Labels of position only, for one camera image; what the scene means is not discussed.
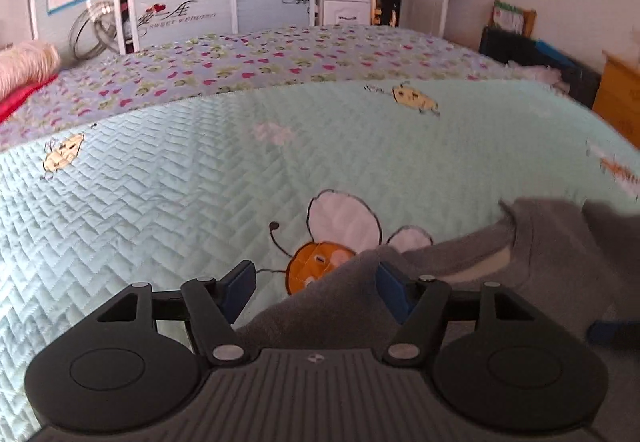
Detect black sofa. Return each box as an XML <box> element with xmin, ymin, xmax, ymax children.
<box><xmin>480</xmin><ymin>25</ymin><xmax>601</xmax><ymax>108</ymax></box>

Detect floral heart-print bed sheet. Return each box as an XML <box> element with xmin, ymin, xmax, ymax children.
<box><xmin>0</xmin><ymin>22</ymin><xmax>566</xmax><ymax>153</ymax></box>

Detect red cloth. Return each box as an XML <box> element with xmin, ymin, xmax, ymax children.
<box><xmin>0</xmin><ymin>75</ymin><xmax>58</xmax><ymax>120</ymax></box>

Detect pink rolled quilt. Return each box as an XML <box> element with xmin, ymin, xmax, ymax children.
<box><xmin>0</xmin><ymin>41</ymin><xmax>61</xmax><ymax>98</ymax></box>

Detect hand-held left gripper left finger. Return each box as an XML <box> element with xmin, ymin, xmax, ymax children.
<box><xmin>95</xmin><ymin>259</ymin><xmax>257</xmax><ymax>366</ymax></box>

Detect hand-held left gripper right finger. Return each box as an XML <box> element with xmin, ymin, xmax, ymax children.
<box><xmin>376</xmin><ymin>263</ymin><xmax>538</xmax><ymax>365</ymax></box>

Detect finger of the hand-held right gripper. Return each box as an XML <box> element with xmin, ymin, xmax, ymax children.
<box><xmin>586</xmin><ymin>319</ymin><xmax>640</xmax><ymax>349</ymax></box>

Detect wooden desk cabinet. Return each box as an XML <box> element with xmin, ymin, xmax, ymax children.
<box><xmin>592</xmin><ymin>50</ymin><xmax>640</xmax><ymax>148</ymax></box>

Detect mint quilted bee blanket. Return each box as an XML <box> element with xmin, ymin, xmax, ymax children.
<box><xmin>0</xmin><ymin>75</ymin><xmax>640</xmax><ymax>442</ymax></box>

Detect green and white carton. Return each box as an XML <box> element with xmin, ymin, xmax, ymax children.
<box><xmin>492</xmin><ymin>0</ymin><xmax>523</xmax><ymax>36</ymax></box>

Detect grey knitted sweater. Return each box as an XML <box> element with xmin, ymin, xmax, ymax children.
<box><xmin>235</xmin><ymin>196</ymin><xmax>640</xmax><ymax>442</ymax></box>

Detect blue cloth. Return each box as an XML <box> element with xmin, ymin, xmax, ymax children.
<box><xmin>535</xmin><ymin>40</ymin><xmax>581</xmax><ymax>68</ymax></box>

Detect white cloth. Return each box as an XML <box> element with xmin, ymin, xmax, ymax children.
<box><xmin>517</xmin><ymin>65</ymin><xmax>563</xmax><ymax>86</ymax></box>

